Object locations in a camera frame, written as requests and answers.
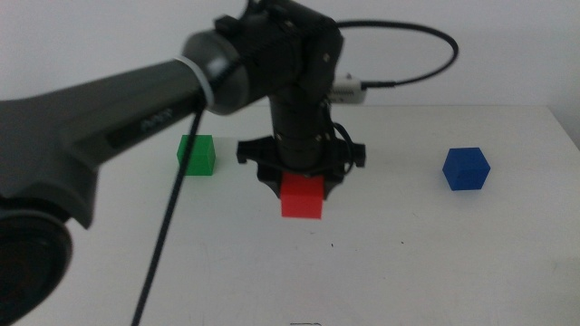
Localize red cube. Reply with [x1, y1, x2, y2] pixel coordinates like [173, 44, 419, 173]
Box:
[279, 174, 325, 220]

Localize green cube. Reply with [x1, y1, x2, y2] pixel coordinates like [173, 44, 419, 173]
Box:
[176, 134, 217, 177]

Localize blue cube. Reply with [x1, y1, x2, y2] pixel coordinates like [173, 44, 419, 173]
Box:
[441, 147, 492, 192]

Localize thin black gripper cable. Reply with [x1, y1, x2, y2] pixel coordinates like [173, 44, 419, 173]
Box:
[333, 120, 357, 176]

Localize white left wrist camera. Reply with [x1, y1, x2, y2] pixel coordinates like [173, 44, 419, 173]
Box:
[328, 73, 367, 105]

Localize braided black arm cable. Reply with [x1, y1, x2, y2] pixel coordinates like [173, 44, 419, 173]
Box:
[130, 101, 205, 326]

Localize thick black camera cable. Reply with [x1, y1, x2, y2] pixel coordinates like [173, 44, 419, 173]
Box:
[334, 19, 460, 88]

